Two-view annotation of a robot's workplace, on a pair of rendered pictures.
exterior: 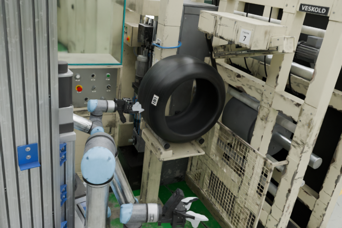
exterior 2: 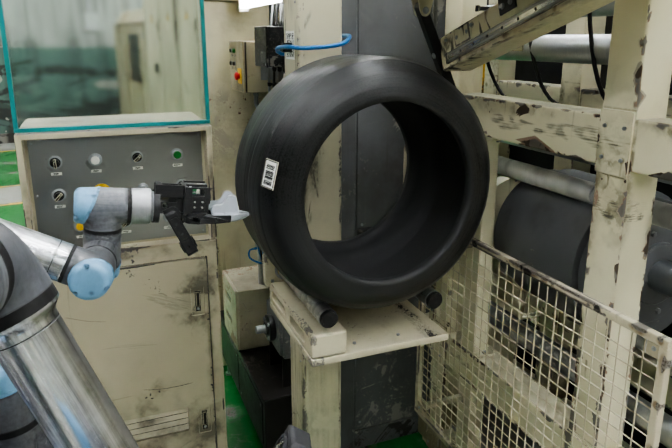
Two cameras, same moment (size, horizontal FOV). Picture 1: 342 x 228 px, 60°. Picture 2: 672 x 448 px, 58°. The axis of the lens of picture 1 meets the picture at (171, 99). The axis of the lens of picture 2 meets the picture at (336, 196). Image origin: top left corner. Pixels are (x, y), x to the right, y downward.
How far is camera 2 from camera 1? 0.67 m
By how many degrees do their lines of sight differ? 10
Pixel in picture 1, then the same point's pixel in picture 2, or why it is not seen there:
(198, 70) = (393, 79)
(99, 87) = not seen: hidden behind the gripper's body
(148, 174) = (306, 416)
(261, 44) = not seen: outside the picture
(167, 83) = (302, 121)
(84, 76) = (112, 160)
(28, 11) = not seen: outside the picture
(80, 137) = (117, 324)
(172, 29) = not seen: outside the picture
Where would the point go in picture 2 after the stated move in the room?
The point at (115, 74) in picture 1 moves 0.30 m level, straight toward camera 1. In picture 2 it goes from (196, 149) to (180, 169)
